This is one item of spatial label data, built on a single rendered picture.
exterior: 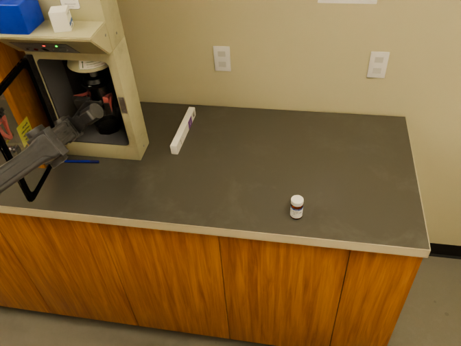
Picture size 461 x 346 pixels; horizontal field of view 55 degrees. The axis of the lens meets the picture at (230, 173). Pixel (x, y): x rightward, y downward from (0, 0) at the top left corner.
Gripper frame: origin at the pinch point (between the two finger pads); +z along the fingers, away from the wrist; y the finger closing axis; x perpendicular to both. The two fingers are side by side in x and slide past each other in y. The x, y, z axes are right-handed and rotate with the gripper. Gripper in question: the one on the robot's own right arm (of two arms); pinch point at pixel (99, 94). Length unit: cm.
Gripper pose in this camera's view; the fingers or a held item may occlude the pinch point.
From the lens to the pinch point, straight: 177.4
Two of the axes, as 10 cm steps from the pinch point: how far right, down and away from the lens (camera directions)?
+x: 0.7, 7.3, 6.8
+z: 1.9, -6.8, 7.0
